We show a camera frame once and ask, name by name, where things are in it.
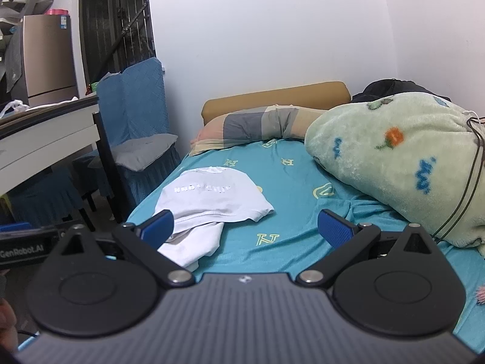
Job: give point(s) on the white plastic bag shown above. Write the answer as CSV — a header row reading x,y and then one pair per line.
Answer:
x,y
13,107

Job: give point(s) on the green fleece blanket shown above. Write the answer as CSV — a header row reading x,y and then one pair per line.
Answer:
x,y
398,159

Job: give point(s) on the grey seat cushion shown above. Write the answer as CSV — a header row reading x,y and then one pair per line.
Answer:
x,y
140,151

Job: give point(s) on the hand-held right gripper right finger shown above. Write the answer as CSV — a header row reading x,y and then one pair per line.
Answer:
x,y
333,228

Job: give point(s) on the bed with teal printed sheet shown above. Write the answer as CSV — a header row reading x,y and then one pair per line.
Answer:
x,y
288,197

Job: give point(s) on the pink spiky toy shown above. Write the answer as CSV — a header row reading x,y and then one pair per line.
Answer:
x,y
481,295

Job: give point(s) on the dark window grille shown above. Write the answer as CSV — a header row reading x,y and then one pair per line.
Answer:
x,y
113,22

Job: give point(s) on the blue covered chair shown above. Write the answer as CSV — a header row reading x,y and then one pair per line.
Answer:
x,y
136,98
41,193

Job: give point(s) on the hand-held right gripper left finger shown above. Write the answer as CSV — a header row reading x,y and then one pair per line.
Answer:
x,y
158,227

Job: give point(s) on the white table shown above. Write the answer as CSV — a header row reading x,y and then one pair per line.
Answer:
x,y
41,136

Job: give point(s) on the plaid pillow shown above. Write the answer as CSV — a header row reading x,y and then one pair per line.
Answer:
x,y
257,125

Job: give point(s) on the person's left hand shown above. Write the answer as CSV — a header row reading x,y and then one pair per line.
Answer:
x,y
7,326

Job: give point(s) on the pink box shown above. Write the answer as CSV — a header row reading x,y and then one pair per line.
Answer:
x,y
58,12

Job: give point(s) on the dark cloth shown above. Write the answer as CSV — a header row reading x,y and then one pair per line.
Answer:
x,y
394,85

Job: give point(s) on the tan padded headboard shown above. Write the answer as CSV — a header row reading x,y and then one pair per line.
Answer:
x,y
272,96

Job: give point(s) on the white shirt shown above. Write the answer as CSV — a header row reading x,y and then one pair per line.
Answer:
x,y
212,201

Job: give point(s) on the grey hanging cloth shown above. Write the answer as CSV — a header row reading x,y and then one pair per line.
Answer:
x,y
15,60

